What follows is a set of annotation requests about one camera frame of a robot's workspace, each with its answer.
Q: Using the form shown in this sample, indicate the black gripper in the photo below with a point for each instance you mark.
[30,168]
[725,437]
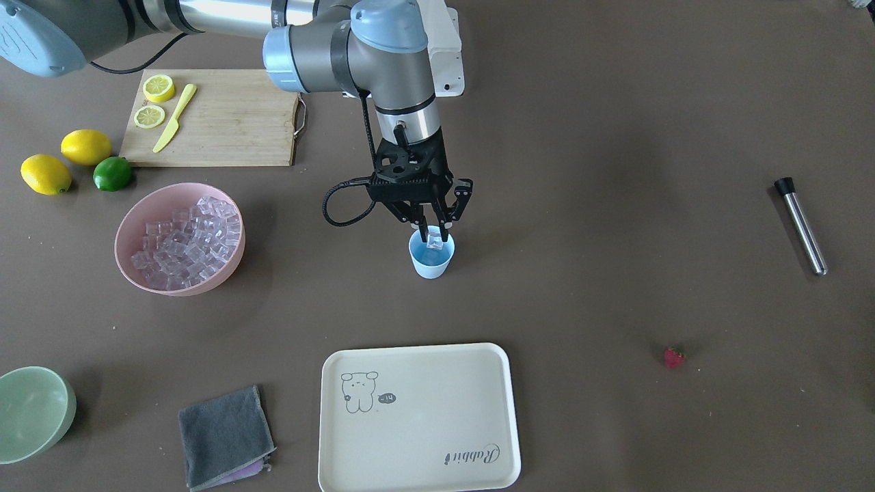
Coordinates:
[463,193]

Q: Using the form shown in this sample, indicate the clear ice cube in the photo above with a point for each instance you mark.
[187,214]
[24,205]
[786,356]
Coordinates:
[434,240]

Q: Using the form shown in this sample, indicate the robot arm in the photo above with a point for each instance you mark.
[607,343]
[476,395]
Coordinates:
[304,46]

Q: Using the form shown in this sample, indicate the small blue plastic cup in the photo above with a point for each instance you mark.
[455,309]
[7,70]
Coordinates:
[430,263]

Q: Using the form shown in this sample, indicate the pink bowl of ice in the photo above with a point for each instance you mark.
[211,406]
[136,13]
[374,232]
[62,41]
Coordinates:
[181,240]

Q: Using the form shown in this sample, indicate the cream rabbit serving tray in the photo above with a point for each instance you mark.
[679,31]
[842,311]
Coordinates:
[421,418]

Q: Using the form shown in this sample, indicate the yellow plastic knife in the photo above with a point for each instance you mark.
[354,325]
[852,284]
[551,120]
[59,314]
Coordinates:
[172,126]

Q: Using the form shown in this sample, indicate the red strawberry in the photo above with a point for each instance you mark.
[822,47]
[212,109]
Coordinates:
[673,357]

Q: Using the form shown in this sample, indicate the lemon slice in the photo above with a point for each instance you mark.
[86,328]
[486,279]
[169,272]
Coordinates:
[148,117]
[159,88]

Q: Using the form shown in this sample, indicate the grey folded cloth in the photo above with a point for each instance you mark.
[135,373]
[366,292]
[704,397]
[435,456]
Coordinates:
[225,439]

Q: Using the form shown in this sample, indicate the green lime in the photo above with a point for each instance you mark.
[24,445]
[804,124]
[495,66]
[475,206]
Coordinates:
[112,174]

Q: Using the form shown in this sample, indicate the yellow lemon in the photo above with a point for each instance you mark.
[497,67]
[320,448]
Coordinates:
[86,147]
[46,174]

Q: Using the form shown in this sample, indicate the steel muddler black tip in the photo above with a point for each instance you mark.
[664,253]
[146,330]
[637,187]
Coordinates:
[809,245]

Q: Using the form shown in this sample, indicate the green ceramic bowl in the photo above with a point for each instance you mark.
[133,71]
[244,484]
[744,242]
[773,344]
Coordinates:
[37,409]

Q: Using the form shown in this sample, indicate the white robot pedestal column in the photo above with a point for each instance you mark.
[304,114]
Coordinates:
[448,55]

